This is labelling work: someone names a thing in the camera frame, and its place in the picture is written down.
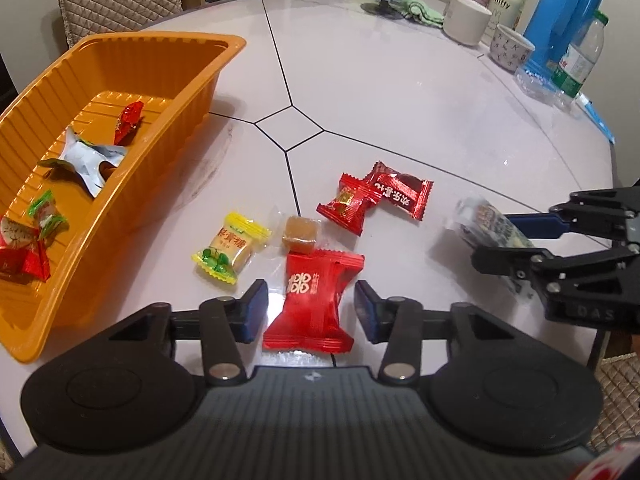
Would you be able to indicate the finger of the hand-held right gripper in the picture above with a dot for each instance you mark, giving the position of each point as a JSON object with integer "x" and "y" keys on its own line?
{"x": 535, "y": 225}
{"x": 505, "y": 260}

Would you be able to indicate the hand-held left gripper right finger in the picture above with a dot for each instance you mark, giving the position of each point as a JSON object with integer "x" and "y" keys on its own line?
{"x": 367, "y": 315}

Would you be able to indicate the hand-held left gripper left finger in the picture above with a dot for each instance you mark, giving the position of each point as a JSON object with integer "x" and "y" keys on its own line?
{"x": 252, "y": 310}

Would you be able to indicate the clear printed snack packet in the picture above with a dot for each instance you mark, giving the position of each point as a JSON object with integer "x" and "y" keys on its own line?
{"x": 482, "y": 220}

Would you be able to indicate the large red candy packet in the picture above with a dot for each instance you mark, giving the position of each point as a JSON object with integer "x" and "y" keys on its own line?
{"x": 310, "y": 305}

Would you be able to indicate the yellow candy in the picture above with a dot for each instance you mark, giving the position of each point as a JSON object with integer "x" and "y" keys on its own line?
{"x": 227, "y": 247}

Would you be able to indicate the brown caramel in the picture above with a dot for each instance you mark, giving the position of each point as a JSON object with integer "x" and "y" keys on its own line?
{"x": 300, "y": 234}

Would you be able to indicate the red candy with gold print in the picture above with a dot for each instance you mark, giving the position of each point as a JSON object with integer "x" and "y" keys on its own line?
{"x": 345, "y": 205}

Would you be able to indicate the red candy with white print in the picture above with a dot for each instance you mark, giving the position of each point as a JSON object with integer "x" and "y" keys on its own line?
{"x": 400, "y": 191}

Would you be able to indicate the small red twisted candy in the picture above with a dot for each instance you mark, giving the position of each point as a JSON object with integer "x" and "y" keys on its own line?
{"x": 127, "y": 120}

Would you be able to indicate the silver green snack wrapper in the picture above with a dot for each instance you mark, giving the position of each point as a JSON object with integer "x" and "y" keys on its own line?
{"x": 82, "y": 157}

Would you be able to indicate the green candy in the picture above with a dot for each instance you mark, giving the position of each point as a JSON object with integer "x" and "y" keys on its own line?
{"x": 46, "y": 212}

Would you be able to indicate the orange plastic tray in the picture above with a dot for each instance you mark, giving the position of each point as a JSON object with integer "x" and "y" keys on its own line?
{"x": 165, "y": 75}

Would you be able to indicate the blue flat packet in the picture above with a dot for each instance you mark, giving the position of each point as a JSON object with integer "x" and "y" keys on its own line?
{"x": 597, "y": 117}

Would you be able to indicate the crushed clear plastic bottle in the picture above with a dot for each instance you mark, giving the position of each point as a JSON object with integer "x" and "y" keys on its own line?
{"x": 537, "y": 85}

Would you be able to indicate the person's patterned clothing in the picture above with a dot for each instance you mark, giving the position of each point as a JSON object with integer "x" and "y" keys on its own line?
{"x": 610, "y": 462}

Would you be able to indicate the green label water bottle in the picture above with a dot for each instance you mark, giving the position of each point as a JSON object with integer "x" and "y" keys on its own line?
{"x": 575, "y": 67}

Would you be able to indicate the patterned white cup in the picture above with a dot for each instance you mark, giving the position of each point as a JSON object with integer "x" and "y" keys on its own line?
{"x": 510, "y": 47}

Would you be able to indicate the blue thermos jug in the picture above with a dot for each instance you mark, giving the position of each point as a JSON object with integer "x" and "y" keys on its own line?
{"x": 560, "y": 20}

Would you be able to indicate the white printed bottle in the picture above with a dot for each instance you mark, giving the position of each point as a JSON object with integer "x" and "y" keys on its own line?
{"x": 507, "y": 2}

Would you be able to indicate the green cloth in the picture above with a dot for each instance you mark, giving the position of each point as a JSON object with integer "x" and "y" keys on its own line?
{"x": 422, "y": 10}

